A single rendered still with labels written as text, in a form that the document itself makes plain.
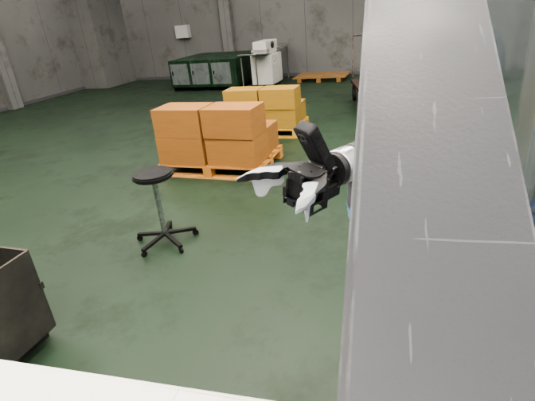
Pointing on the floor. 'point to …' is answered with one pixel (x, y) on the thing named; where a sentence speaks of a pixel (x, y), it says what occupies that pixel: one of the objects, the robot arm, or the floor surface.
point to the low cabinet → (210, 71)
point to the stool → (157, 175)
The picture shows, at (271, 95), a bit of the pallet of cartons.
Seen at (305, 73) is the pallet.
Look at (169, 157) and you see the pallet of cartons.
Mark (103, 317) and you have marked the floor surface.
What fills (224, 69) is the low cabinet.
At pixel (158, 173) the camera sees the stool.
